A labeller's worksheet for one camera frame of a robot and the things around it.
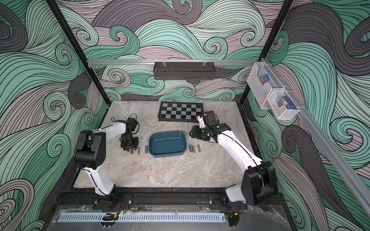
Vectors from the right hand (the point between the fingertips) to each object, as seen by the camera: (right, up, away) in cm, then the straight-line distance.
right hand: (194, 134), depth 83 cm
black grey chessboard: (-4, +13, +27) cm, 30 cm away
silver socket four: (-41, -12, +9) cm, 44 cm away
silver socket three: (-36, -12, +9) cm, 39 cm away
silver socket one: (-31, -11, +9) cm, 34 cm away
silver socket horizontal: (0, -11, +9) cm, 14 cm away
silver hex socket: (-2, -10, +9) cm, 14 cm away
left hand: (-40, -10, +10) cm, 42 cm away
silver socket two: (+4, -10, +10) cm, 15 cm away
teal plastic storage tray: (-18, -8, +12) cm, 23 cm away
